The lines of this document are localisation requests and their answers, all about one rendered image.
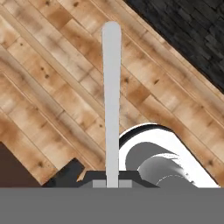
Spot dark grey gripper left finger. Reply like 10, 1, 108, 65
76, 171, 108, 189

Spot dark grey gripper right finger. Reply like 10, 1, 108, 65
118, 171, 160, 189

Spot grey metallic utensil handle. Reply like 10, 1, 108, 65
101, 20, 123, 189

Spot black angular object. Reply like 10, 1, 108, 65
42, 157, 86, 189

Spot white and grey round object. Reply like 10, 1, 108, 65
118, 122, 221, 189

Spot dark brown cabinet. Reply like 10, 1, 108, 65
0, 141, 42, 189

